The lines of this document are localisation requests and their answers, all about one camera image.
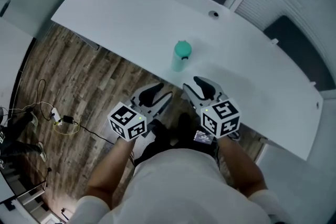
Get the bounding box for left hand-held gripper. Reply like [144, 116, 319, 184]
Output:
[107, 82, 173, 143]

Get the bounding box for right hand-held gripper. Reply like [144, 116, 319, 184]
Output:
[182, 76, 240, 138]

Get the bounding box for teal water bottle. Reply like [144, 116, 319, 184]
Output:
[171, 52, 189, 73]

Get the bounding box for teal bottle cap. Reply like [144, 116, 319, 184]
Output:
[173, 39, 193, 61]

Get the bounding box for person's right forearm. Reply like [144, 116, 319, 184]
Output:
[216, 135, 269, 199]

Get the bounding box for person's left forearm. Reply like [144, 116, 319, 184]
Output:
[85, 135, 138, 211]

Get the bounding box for person's left black shoe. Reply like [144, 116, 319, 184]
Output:
[150, 118, 169, 137]

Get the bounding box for person's black shoe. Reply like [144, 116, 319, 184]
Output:
[150, 118, 169, 137]
[177, 112, 196, 137]

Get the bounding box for person's right black shoe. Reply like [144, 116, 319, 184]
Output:
[177, 112, 196, 137]

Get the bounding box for black waist device with screen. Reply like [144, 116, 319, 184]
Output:
[192, 129, 214, 145]

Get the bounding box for person's black trousers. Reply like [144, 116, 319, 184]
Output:
[136, 123, 219, 166]

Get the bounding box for white table leg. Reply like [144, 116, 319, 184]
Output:
[258, 136, 275, 146]
[73, 30, 101, 51]

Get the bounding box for person's white shirt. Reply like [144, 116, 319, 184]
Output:
[74, 147, 290, 224]

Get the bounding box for white power strip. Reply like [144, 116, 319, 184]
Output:
[50, 108, 62, 125]

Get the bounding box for black light stand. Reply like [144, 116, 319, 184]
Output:
[15, 167, 53, 201]

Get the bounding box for white stepped rack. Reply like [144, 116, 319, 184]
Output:
[0, 159, 48, 224]

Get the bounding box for grey door handle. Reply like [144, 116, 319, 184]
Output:
[0, 0, 12, 18]

